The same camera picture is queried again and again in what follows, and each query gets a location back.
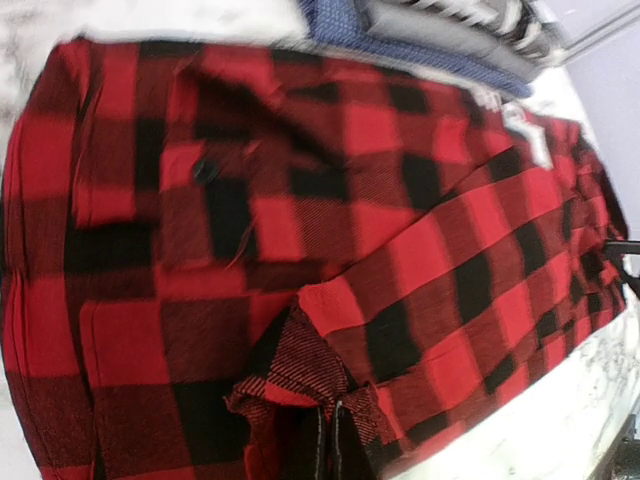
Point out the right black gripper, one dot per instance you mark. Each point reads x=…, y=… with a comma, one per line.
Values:
x=616, y=250

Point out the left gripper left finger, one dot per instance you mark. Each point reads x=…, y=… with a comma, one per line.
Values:
x=305, y=454

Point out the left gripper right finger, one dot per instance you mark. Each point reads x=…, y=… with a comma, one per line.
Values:
x=356, y=442

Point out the red black plaid shirt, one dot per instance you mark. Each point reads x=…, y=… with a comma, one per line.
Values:
x=201, y=240

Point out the black white plaid folded shirt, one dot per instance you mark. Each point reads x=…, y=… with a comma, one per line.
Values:
x=517, y=22

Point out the blue checked folded shirt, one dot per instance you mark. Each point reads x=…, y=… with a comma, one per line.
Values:
x=340, y=24

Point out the right wall aluminium profile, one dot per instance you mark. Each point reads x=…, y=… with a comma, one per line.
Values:
x=588, y=24

